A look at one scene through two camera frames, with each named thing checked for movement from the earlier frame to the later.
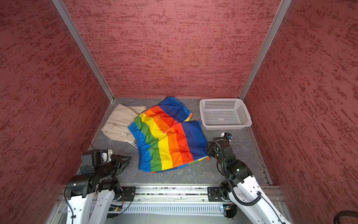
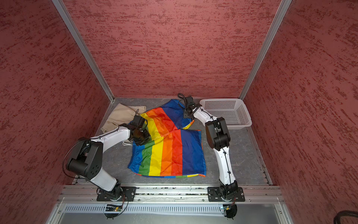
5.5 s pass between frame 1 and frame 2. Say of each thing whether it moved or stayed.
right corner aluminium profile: stayed
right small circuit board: stayed
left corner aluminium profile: stayed
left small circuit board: stayed
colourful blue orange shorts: moved
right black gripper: moved
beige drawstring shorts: stayed
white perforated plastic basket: stayed
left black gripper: moved
